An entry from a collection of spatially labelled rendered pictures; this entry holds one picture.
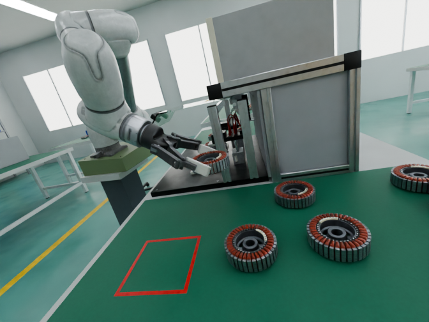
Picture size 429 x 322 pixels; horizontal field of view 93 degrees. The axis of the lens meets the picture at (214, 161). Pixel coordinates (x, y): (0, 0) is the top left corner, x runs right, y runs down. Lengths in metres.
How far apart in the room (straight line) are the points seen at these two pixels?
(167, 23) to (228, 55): 5.30
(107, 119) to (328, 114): 0.65
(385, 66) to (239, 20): 5.87
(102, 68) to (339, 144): 0.70
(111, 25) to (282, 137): 0.85
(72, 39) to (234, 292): 0.59
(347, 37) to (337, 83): 5.44
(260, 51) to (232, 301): 0.70
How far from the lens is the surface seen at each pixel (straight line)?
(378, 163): 0.89
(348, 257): 0.47
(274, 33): 0.80
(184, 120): 5.89
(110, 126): 0.64
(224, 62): 0.78
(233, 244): 0.47
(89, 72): 0.55
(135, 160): 1.44
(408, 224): 0.61
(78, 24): 1.10
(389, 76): 6.60
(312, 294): 0.44
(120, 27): 1.13
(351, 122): 0.76
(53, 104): 7.84
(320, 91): 0.72
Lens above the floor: 1.10
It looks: 19 degrees down
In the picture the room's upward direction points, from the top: 13 degrees counter-clockwise
